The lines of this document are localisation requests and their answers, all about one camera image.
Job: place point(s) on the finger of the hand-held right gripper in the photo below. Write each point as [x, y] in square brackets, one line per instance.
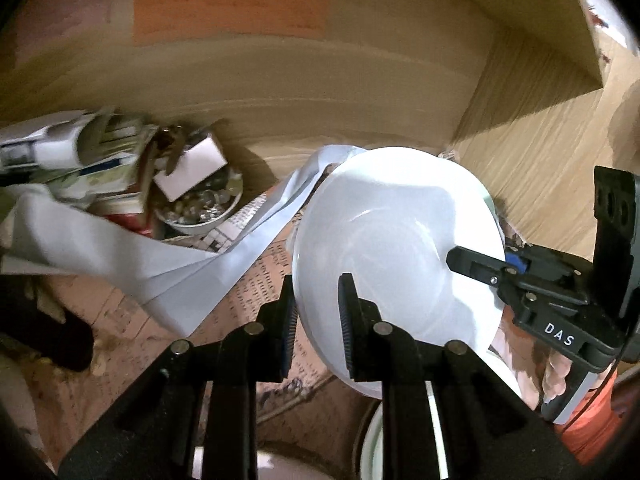
[475, 265]
[517, 262]

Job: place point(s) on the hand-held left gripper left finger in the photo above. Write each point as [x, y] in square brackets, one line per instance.
[287, 330]

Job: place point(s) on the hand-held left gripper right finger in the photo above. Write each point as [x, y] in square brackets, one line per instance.
[347, 330]

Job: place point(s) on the white plate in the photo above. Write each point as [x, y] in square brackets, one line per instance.
[400, 240]

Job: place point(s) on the person's right hand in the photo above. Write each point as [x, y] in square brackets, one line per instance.
[557, 375]

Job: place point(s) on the brown newsprint table cloth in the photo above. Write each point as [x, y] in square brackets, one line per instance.
[150, 360]

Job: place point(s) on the small bowl of glass marbles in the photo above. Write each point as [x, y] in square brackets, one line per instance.
[200, 212]

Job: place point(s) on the small white card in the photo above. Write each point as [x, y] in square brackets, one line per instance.
[192, 165]

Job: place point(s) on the dark wine bottle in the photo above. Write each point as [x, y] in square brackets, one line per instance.
[45, 330]

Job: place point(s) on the wooden shelf board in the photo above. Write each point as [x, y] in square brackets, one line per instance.
[525, 20]

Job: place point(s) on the pink sticky note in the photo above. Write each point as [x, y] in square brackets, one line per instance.
[60, 30]

